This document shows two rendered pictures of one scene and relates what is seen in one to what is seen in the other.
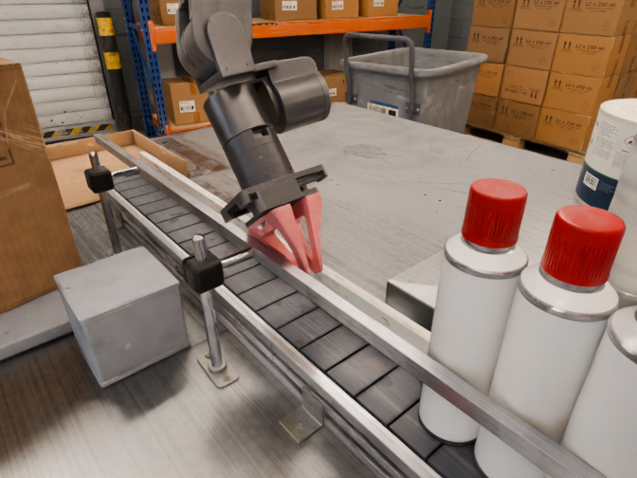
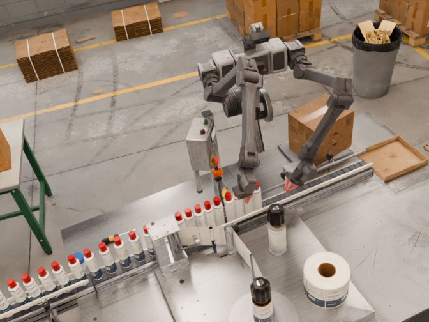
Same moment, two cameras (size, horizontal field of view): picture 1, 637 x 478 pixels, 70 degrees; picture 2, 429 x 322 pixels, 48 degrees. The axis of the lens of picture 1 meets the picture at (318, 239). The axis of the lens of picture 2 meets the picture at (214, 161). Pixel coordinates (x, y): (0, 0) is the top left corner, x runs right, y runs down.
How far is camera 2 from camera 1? 2.53 m
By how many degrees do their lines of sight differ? 86
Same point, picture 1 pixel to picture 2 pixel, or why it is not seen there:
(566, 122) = not seen: outside the picture
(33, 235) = not seen: hidden behind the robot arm
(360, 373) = (269, 202)
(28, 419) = (278, 170)
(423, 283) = (292, 217)
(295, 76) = (308, 168)
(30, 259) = not seen: hidden behind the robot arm
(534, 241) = (306, 246)
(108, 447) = (270, 179)
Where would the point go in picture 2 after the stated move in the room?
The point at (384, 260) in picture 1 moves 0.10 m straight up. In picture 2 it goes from (318, 223) to (318, 210)
